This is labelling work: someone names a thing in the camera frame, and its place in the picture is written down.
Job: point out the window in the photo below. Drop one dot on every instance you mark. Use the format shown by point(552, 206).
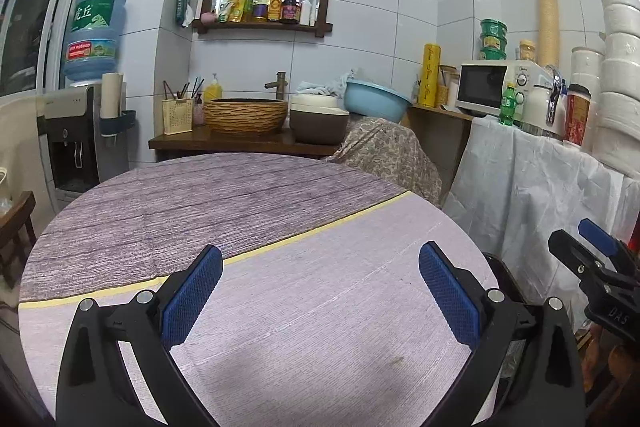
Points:
point(30, 17)

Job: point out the wooden cabinet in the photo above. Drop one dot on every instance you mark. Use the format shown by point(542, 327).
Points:
point(440, 147)

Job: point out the yellow lid jar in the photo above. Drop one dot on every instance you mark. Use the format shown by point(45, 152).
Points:
point(526, 52)

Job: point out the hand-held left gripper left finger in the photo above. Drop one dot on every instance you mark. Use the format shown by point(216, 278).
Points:
point(192, 297)

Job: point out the yellow dish soap bottle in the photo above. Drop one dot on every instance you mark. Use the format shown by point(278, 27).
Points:
point(212, 89)

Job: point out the blue water jug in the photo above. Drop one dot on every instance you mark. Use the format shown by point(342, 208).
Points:
point(95, 37)

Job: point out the yellow seasoning pouch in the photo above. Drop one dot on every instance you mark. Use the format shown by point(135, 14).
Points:
point(232, 11)

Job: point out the tall yellow cup stack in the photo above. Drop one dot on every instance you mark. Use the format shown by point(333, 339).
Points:
point(547, 17)

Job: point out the yellow bag roll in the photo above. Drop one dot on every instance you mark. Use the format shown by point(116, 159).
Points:
point(431, 77)

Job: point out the floral cloth cover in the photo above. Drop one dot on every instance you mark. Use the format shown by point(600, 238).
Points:
point(385, 152)

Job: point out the wooden chair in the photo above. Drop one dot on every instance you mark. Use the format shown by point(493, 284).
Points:
point(20, 227)

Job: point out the green instant noodle bowl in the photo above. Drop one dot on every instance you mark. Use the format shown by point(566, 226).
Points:
point(492, 54)
point(493, 41)
point(495, 27)

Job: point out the purple label bottle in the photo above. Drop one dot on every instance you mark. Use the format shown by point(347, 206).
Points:
point(261, 7)

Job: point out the white plastic bottle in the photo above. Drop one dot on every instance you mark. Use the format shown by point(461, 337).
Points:
point(306, 9)

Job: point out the cream plastic basin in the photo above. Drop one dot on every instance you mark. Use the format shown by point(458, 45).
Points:
point(315, 102)

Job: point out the bundle of chopsticks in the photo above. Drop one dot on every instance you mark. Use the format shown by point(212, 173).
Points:
point(182, 89)

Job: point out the green soda bottle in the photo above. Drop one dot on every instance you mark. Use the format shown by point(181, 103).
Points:
point(508, 107)

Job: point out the brass faucet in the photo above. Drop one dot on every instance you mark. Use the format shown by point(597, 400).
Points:
point(280, 84)

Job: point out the woven wicker sink bowl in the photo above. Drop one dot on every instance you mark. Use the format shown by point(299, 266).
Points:
point(245, 117)

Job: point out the green yellow bottle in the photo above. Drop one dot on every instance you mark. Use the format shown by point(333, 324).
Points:
point(248, 7)

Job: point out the green wet wipes pack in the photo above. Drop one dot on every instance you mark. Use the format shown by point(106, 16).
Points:
point(182, 4)

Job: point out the blue plastic basin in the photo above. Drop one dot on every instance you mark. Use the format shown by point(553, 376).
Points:
point(375, 102)

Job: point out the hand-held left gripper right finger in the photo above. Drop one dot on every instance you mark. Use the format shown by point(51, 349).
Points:
point(447, 294)

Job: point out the wooden counter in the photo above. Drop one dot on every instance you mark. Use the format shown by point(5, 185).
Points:
point(225, 144)

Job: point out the water dispenser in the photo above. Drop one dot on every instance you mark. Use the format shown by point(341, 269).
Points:
point(70, 142)

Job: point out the white plastic sheet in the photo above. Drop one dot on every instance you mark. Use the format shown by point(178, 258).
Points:
point(525, 197)

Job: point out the grey blue towel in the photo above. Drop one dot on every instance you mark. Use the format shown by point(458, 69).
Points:
point(325, 84)

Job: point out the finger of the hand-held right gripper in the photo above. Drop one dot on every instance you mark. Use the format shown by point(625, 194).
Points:
point(585, 262)
point(597, 234)

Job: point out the blue wall holder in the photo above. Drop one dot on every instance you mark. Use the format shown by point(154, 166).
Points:
point(120, 122)

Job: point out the beige chopstick holder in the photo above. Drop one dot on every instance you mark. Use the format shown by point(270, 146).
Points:
point(177, 117)

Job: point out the red white cup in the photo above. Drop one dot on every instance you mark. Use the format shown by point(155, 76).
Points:
point(577, 117)

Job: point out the amber oil bottle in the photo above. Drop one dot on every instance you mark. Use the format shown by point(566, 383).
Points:
point(275, 4)

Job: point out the white kettle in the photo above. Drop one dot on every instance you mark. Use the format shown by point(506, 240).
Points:
point(535, 107)

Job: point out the short white cup stack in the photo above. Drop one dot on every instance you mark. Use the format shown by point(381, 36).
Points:
point(586, 67)

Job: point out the paper cup roll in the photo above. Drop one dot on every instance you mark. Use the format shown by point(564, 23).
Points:
point(111, 94)

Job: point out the white microwave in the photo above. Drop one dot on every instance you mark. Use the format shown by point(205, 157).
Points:
point(485, 87)

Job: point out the dark sauce bottle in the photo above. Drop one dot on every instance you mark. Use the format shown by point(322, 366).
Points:
point(291, 7)

